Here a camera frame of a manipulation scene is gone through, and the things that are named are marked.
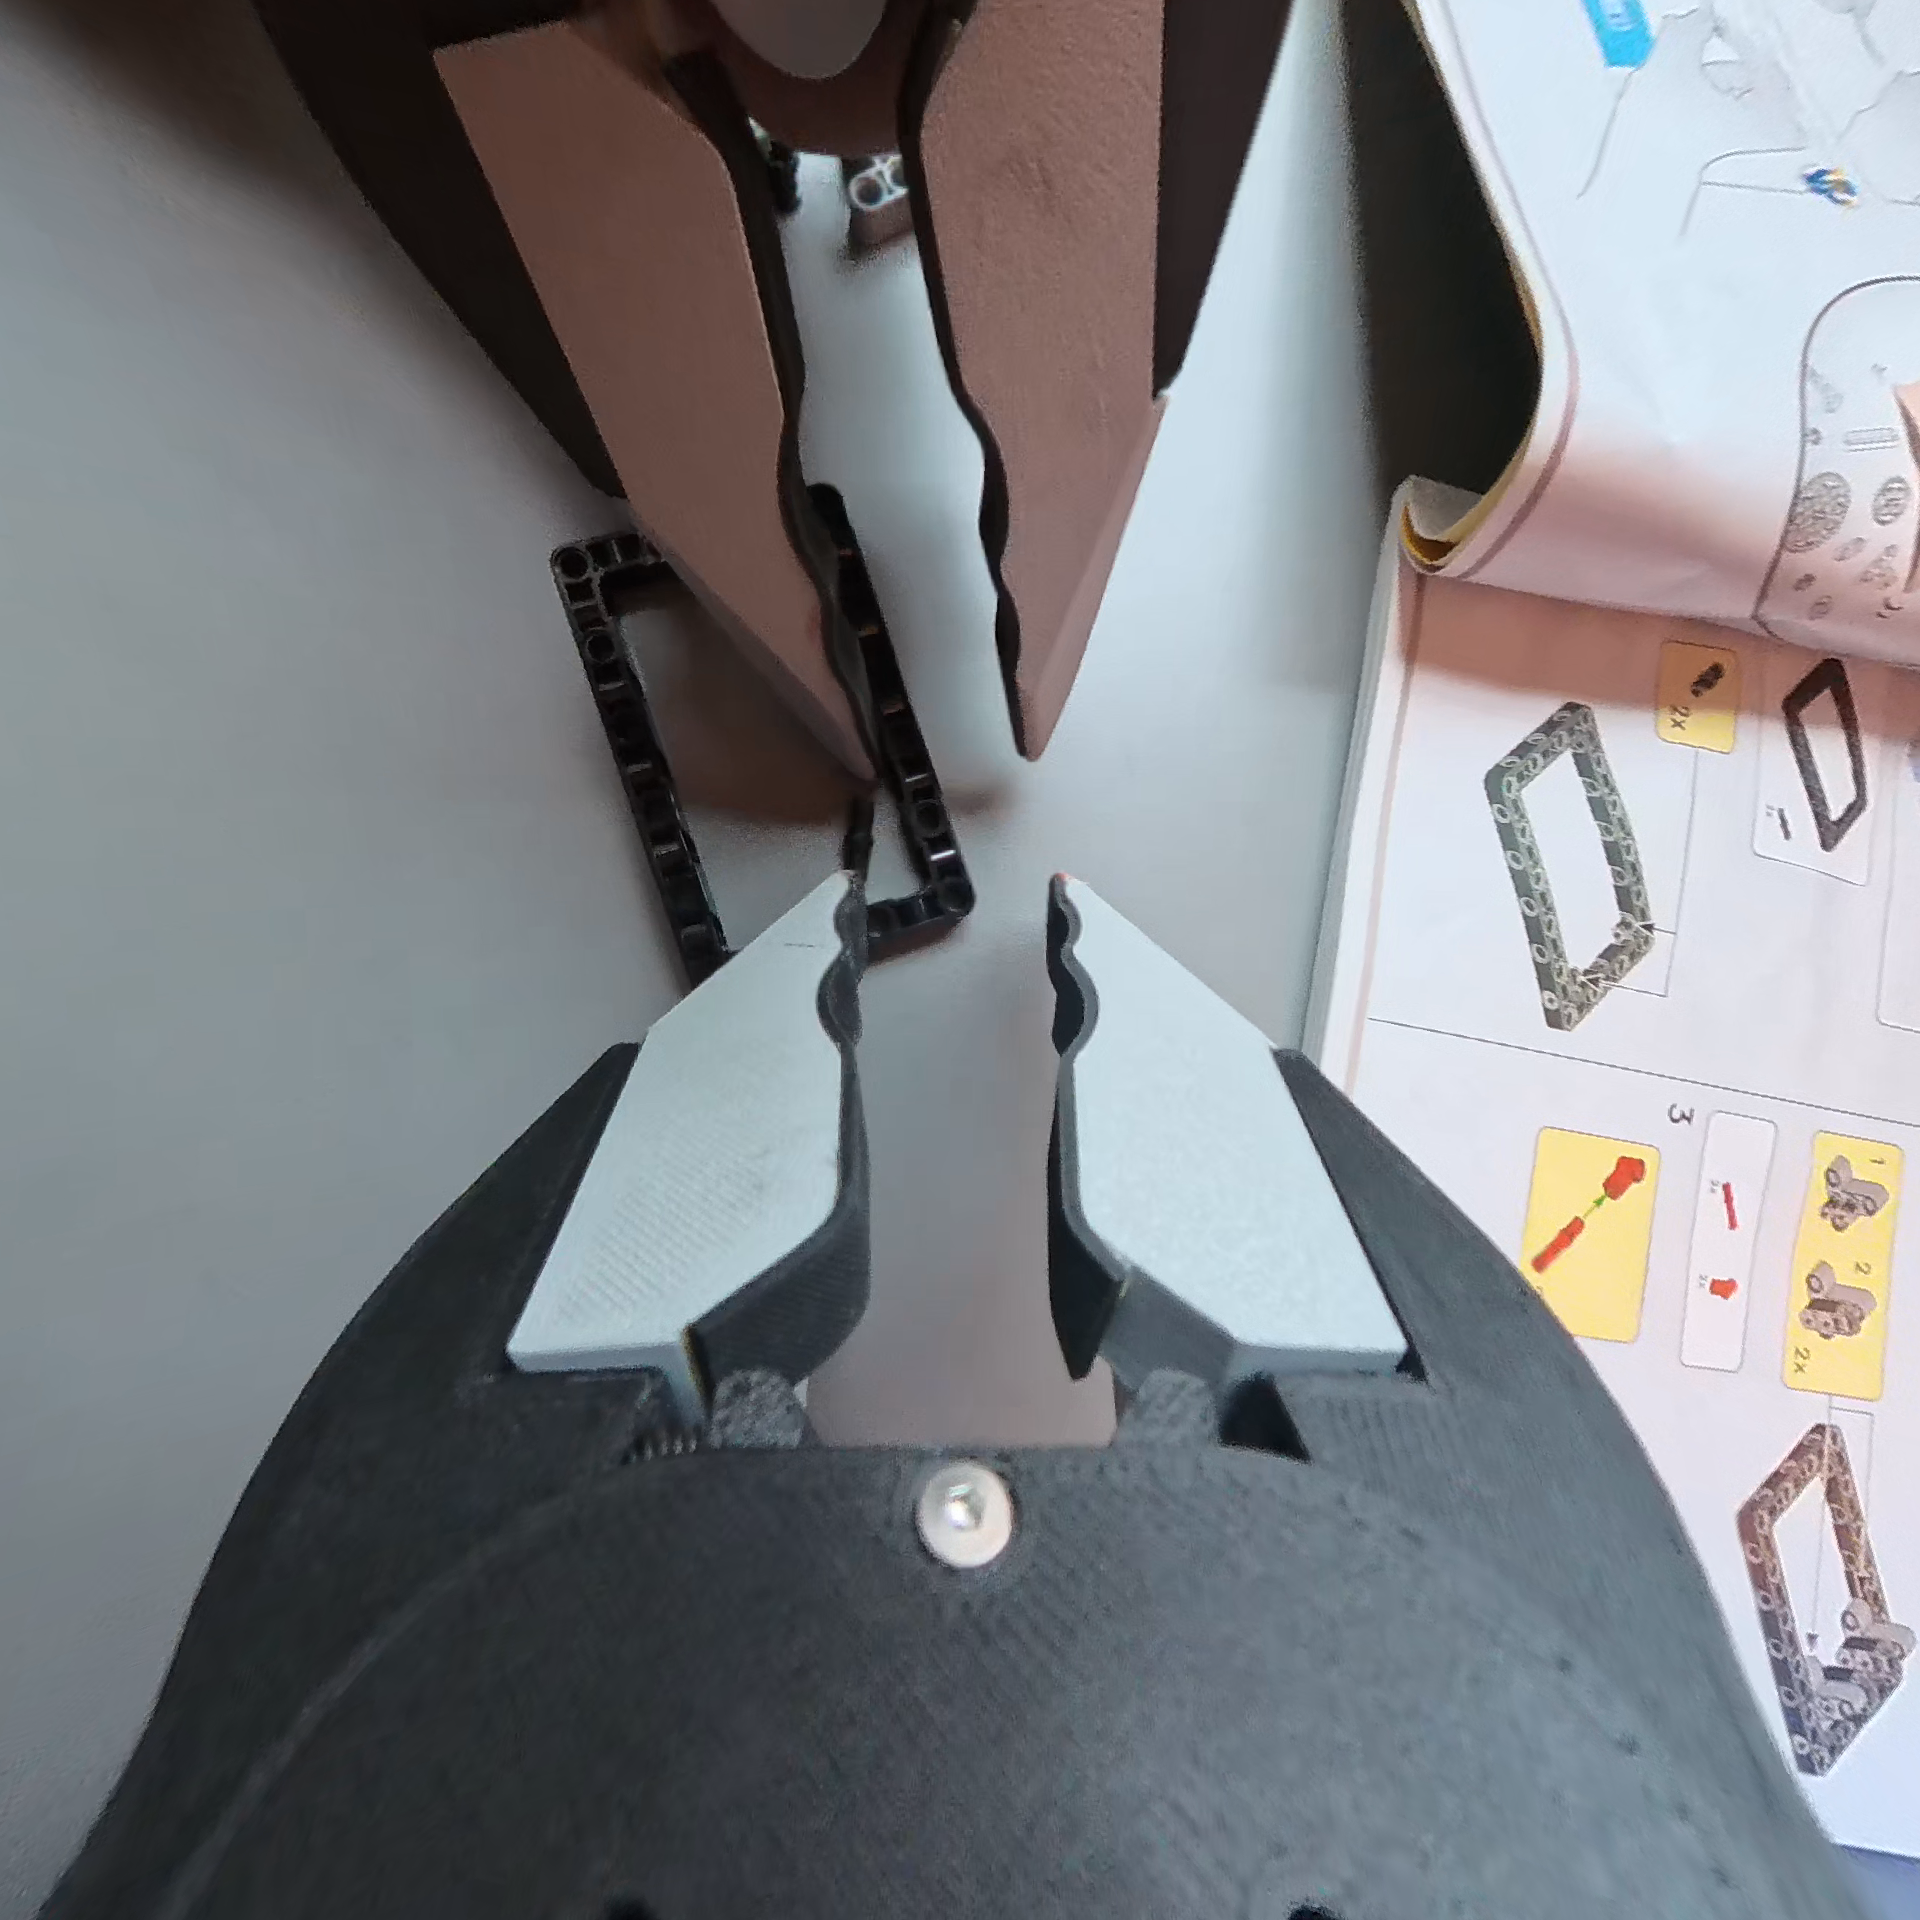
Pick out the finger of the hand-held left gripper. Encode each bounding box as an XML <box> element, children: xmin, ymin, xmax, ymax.
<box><xmin>433</xmin><ymin>18</ymin><xmax>888</xmax><ymax>785</ymax></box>
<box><xmin>908</xmin><ymin>0</ymin><xmax>1177</xmax><ymax>761</ymax></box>

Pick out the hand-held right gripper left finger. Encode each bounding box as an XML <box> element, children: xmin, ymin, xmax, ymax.
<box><xmin>505</xmin><ymin>869</ymin><xmax>877</xmax><ymax>1427</ymax></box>

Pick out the light grey lego connector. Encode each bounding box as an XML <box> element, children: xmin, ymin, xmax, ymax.
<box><xmin>840</xmin><ymin>150</ymin><xmax>919</xmax><ymax>254</ymax></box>

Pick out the lego instruction booklet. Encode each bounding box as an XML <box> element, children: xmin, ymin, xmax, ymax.
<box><xmin>1303</xmin><ymin>0</ymin><xmax>1920</xmax><ymax>1862</ymax></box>

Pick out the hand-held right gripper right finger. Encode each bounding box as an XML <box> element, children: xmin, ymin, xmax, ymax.
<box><xmin>1045</xmin><ymin>874</ymin><xmax>1428</xmax><ymax>1390</ymax></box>

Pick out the black rectangular lego frame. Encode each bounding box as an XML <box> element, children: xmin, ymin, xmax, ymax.
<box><xmin>548</xmin><ymin>479</ymin><xmax>978</xmax><ymax>991</ymax></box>

